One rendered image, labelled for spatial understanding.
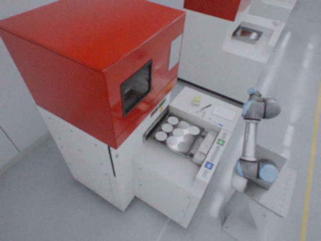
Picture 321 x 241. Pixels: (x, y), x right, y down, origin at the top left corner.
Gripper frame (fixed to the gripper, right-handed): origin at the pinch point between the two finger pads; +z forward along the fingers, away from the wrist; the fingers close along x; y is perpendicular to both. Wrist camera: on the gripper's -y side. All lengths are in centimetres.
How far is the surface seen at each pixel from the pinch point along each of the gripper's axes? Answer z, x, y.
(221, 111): -38, 14, 30
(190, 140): -53, 51, 47
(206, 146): -41, 52, 40
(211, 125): -43, 33, 35
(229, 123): -32.2, 27.5, 24.6
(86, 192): -78, 93, 177
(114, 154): -108, 93, 58
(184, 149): -57, 63, 49
